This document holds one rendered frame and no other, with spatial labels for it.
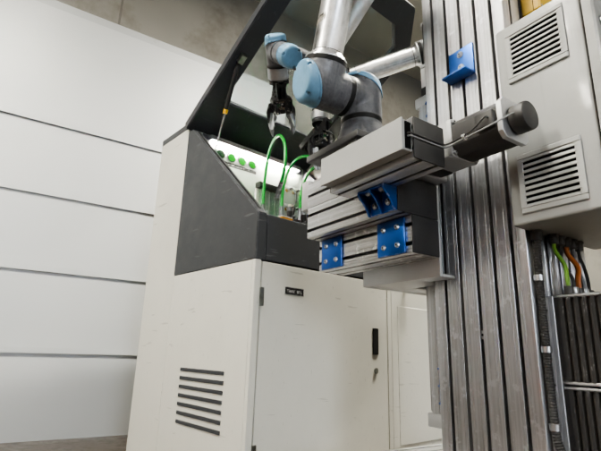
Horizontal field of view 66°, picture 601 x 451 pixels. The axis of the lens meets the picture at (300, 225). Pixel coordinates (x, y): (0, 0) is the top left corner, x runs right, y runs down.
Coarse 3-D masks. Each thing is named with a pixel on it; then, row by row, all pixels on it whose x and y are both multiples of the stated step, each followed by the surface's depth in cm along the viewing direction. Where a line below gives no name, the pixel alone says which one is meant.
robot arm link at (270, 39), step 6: (270, 36) 155; (276, 36) 155; (282, 36) 155; (270, 42) 155; (270, 48) 155; (270, 54) 164; (270, 60) 159; (270, 66) 160; (276, 66) 159; (282, 66) 160
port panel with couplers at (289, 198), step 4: (288, 180) 239; (288, 184) 238; (292, 184) 240; (296, 184) 242; (300, 184) 244; (288, 188) 235; (296, 188) 242; (284, 192) 236; (288, 192) 237; (292, 192) 239; (296, 192) 238; (284, 196) 235; (288, 196) 237; (292, 196) 239; (284, 200) 235; (288, 200) 236; (292, 200) 238; (284, 204) 234; (288, 204) 236; (292, 204) 238; (284, 208) 233; (284, 212) 233; (296, 212) 239; (296, 216) 238
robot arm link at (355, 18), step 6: (354, 0) 139; (360, 0) 138; (366, 0) 138; (372, 0) 139; (354, 6) 140; (360, 6) 139; (366, 6) 140; (354, 12) 141; (360, 12) 141; (366, 12) 142; (354, 18) 142; (360, 18) 143; (354, 24) 144; (348, 30) 145; (354, 30) 147; (348, 36) 147
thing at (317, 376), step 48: (288, 288) 156; (336, 288) 172; (288, 336) 153; (336, 336) 167; (384, 336) 185; (288, 384) 149; (336, 384) 163; (384, 384) 180; (288, 432) 146; (336, 432) 159; (384, 432) 175
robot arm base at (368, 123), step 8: (360, 112) 125; (368, 112) 126; (344, 120) 128; (352, 120) 126; (360, 120) 125; (368, 120) 125; (376, 120) 126; (344, 128) 126; (352, 128) 124; (360, 128) 124; (368, 128) 123; (376, 128) 124
